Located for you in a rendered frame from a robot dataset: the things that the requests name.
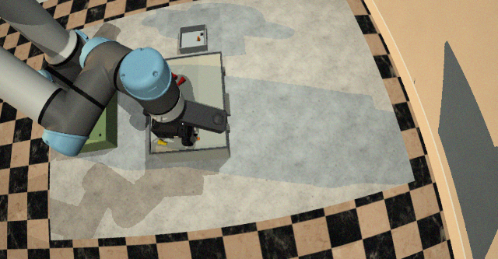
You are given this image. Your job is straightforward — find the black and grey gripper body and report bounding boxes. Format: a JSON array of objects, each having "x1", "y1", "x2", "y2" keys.
[{"x1": 151, "y1": 101, "x2": 192, "y2": 138}]

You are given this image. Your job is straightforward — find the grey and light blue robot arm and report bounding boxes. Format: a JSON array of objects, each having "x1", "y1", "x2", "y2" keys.
[{"x1": 0, "y1": 0, "x2": 227, "y2": 157}]

